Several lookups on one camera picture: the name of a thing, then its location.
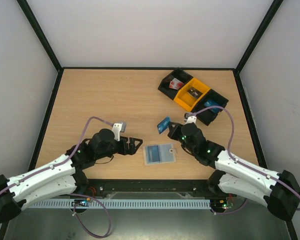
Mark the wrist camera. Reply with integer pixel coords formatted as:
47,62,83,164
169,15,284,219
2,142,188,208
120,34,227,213
111,121,127,142
184,112,197,124

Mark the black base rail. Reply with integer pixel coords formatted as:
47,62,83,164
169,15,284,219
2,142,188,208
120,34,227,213
83,179,228,199

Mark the blue VIP credit card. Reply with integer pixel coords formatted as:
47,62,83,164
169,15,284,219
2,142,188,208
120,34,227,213
204,99,220,114

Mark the black bin with red card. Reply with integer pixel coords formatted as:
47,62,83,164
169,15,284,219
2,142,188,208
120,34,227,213
158,68,193,100

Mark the red white card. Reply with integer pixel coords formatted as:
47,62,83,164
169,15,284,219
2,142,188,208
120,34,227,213
168,78,184,90

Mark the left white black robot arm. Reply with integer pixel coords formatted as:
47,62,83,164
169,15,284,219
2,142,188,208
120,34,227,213
0,128,143,224

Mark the black bin with blue card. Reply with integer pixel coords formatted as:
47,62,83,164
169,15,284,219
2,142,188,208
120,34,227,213
190,89,229,126

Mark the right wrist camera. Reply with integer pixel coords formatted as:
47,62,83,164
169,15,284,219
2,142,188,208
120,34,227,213
184,112,197,124

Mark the white slotted cable duct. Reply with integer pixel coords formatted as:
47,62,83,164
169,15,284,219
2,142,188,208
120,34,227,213
30,198,211,210

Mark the dark card in yellow bin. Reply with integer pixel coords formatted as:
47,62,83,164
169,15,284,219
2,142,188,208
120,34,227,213
187,87,202,100

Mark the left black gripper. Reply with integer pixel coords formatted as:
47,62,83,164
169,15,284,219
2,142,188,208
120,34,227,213
96,136,143,160

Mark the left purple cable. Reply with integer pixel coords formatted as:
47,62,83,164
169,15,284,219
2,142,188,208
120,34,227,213
0,116,114,238

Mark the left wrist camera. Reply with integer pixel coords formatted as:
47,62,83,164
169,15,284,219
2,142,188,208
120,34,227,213
111,121,127,142

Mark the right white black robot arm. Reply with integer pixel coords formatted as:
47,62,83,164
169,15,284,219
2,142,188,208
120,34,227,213
168,122,300,221

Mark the yellow bin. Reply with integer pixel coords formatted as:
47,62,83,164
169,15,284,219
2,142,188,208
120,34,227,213
173,77,211,112

